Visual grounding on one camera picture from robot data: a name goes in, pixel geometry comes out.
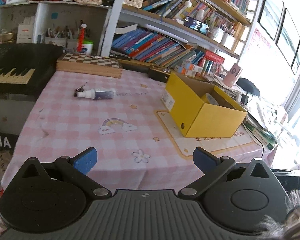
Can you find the small framed picture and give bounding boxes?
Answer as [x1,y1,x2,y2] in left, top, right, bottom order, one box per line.
[291,40,300,75]

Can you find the white wooden bookshelf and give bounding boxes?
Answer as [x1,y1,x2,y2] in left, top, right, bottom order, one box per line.
[0,0,268,63]

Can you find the black piano keyboard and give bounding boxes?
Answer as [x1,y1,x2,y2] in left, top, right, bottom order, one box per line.
[0,43,64,97]

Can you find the large framed picture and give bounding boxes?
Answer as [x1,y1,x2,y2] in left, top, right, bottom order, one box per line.
[257,0,285,41]

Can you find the medium framed picture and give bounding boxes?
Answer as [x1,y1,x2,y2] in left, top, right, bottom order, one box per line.
[276,7,300,57]

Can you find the white box red label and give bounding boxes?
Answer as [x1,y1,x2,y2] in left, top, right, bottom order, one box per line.
[16,23,36,44]

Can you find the white pen holder with pens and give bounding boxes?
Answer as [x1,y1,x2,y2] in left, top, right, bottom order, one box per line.
[44,26,68,48]

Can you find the smartphone with lit screen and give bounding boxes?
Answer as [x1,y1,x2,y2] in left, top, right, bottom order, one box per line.
[184,16,210,36]

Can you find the wooden chessboard box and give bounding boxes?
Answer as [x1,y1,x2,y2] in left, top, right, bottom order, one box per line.
[56,52,124,79]

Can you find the pink checked desktop tablecloth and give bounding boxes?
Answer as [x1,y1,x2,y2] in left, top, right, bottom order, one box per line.
[1,68,271,193]

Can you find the white jar green lid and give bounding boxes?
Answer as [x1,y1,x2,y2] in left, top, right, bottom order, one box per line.
[81,40,94,56]

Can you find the pink cylinder cup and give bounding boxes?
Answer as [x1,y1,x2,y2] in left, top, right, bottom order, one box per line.
[222,63,243,88]

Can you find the red stick pen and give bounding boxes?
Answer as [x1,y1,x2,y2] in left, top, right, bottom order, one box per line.
[77,23,87,53]

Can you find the row of leaning blue books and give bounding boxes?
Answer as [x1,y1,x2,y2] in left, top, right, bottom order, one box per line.
[111,27,206,68]

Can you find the orange white small box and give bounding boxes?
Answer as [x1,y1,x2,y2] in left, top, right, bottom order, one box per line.
[181,61,203,73]
[175,66,197,77]

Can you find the black cushion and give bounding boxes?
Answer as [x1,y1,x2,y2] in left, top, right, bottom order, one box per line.
[237,78,261,96]

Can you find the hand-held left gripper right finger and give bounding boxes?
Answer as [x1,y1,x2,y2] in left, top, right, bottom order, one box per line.
[178,147,272,198]

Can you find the pink wall calendar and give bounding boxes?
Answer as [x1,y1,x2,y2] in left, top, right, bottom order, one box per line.
[248,27,272,58]

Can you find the white purple spray bottle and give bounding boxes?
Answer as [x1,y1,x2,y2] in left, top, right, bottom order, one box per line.
[77,88,116,101]

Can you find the yellow tape roll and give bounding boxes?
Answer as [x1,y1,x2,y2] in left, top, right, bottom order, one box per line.
[200,92,219,106]

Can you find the red flat box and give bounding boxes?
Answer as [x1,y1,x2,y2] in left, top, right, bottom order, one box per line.
[205,50,226,64]

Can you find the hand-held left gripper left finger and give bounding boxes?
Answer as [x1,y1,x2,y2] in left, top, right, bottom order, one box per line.
[21,147,112,198]

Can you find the white shelf pen cups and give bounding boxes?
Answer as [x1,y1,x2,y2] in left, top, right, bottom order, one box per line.
[210,27,235,51]

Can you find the black stapler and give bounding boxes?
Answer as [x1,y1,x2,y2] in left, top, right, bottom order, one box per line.
[109,52,131,61]

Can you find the yellow cardboard box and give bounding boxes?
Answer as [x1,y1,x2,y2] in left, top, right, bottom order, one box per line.
[161,72,248,138]

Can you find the white orange-edged desk mat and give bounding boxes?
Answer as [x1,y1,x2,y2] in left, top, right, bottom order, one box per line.
[156,110,253,159]

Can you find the black lettered panel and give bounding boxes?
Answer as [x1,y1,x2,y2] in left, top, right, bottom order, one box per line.
[0,130,20,153]

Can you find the grey furry sleeve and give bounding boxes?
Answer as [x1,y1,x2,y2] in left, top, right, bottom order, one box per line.
[254,187,300,240]

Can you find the green white book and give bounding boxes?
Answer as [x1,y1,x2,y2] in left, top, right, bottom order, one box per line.
[243,120,278,151]

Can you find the row of colourful shelf books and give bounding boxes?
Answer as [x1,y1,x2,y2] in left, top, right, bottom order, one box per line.
[141,0,238,31]

